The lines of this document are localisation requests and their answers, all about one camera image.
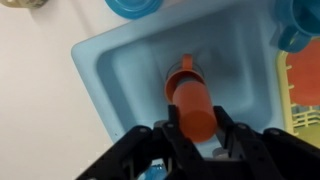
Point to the yellow dish rack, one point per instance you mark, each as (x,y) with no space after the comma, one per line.
(300,121)

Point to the beige toy bottle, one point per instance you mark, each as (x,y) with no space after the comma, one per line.
(31,4)

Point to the blue toy cup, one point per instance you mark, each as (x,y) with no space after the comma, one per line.
(301,23)

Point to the orange cylinder block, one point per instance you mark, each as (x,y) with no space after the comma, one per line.
(196,117)

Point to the orange toy plate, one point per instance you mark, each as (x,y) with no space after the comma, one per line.
(304,75)

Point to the orange toy cup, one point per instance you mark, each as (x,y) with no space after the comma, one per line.
(185,70)

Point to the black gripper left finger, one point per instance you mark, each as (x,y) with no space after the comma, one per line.
(184,151)

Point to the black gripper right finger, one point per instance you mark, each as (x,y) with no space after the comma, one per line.
(232,135)

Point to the light blue toy sink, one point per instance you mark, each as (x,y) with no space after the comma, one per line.
(232,45)

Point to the blue toy plate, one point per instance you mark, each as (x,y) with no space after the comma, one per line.
(134,9)

